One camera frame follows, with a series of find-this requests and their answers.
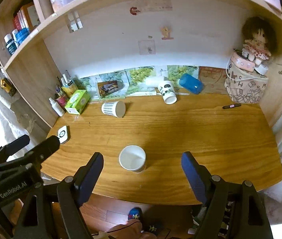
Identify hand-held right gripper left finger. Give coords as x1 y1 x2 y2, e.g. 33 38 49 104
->
14 152 104 239

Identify white adhesive hooks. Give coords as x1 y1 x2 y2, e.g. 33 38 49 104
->
67 11 84 32

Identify clear wall hook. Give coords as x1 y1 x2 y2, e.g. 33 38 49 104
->
138 40 157 55

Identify blue patterned slipper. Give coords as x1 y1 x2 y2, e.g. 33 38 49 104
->
144 224 164 236
127 207 143 223

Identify printed fabric bag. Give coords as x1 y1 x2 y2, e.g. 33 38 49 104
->
224 57 269 104

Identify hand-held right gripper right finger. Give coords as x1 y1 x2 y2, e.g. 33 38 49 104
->
181 151 274 239

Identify yellow and blue box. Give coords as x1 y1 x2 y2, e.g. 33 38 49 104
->
62 80 79 98

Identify picture card box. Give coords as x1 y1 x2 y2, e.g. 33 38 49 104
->
96 80 123 98

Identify white lace cloth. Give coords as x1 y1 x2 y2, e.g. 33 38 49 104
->
0 80 40 150

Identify grape print card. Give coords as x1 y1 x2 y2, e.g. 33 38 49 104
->
127 66 155 95
167 65 199 81

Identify white cup with green print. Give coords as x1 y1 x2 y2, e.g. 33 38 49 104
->
157 80 178 104

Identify checkered paper cup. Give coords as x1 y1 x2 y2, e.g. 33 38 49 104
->
101 100 126 118

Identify orange book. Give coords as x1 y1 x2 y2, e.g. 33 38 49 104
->
20 2 42 30

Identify person's pink pants leg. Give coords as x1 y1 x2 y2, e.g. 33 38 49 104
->
99 221 144 239

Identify yellow figure wall sticker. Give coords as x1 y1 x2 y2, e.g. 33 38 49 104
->
161 26 174 40

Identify white spray bottle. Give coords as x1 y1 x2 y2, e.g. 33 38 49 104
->
49 98 65 117

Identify yellow hanging object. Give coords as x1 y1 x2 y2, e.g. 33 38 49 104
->
1 78 17 97

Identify green tissue box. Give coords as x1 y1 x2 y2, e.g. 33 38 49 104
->
64 90 91 115

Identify pink box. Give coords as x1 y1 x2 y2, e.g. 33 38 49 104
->
231 52 256 73

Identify small white bottles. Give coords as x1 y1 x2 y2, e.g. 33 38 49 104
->
60 70 73 87

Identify wooden shelf unit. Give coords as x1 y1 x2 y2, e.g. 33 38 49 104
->
0 0 282 130

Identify blue plastic cup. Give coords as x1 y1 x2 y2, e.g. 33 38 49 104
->
179 73 203 95

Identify white round roll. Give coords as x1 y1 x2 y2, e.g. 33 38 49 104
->
254 63 269 75

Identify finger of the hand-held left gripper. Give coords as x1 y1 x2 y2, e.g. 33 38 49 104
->
0 134 30 160
24 135 60 167

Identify leaf print card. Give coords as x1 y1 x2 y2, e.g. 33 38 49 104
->
98 71 128 83

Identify brown-haired doll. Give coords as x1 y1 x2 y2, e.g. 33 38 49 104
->
241 17 277 67

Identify white square device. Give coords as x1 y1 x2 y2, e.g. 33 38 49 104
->
57 125 70 144

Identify orange printed card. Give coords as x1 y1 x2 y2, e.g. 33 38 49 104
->
198 66 228 94

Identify red books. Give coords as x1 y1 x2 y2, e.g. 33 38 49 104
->
13 10 29 30

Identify plain white paper cup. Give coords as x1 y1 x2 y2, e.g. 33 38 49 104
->
118 145 147 173

